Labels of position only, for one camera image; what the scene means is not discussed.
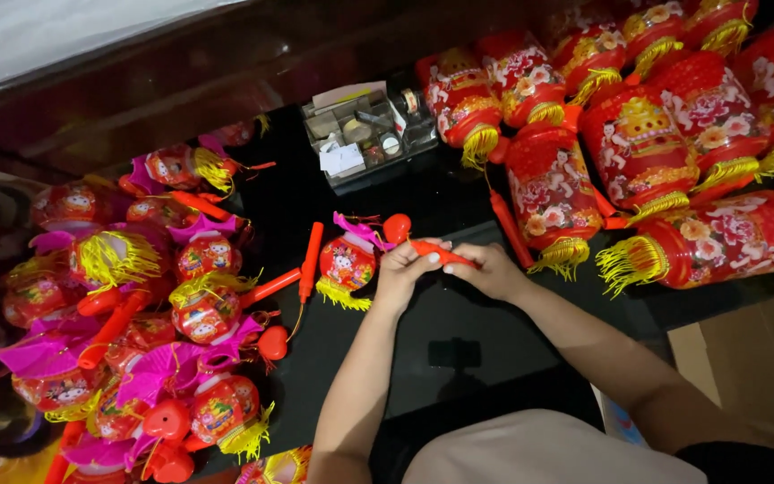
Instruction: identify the person's right hand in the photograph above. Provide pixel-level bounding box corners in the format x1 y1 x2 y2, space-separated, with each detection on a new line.
441 242 529 304

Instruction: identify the person's left hand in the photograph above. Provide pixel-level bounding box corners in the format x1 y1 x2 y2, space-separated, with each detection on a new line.
374 237 453 311

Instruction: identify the red heart-tipped lantern handle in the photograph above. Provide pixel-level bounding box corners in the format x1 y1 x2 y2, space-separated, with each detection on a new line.
383 214 481 270

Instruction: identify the small red lantern pink top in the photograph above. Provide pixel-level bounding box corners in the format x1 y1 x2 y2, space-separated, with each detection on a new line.
315 212 388 312

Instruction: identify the clear plastic organizer box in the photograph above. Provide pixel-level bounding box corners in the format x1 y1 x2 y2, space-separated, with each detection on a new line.
301 81 440 196

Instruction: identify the roll of adhesive tape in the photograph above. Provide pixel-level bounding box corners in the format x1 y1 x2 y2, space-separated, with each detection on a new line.
400 87 426 116

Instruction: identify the person's beige clothing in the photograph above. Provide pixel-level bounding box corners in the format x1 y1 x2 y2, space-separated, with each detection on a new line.
400 409 708 484

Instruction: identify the group of large floral lanterns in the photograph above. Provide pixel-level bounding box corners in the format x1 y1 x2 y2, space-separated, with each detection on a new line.
416 0 774 301

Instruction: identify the colourful printed sheet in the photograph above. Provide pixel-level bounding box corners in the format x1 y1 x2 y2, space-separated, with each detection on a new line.
592 386 650 449

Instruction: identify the pile of small cartoon lanterns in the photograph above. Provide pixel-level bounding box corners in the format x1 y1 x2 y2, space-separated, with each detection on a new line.
0 114 314 484

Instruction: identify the brown cardboard sheet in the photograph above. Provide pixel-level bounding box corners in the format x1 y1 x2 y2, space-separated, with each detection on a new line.
668 289 774 465

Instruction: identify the person's black sleeve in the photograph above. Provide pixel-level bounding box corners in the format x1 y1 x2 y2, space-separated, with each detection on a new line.
675 440 774 484

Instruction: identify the plain red handle stick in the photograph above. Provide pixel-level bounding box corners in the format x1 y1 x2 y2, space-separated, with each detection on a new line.
297 222 325 305

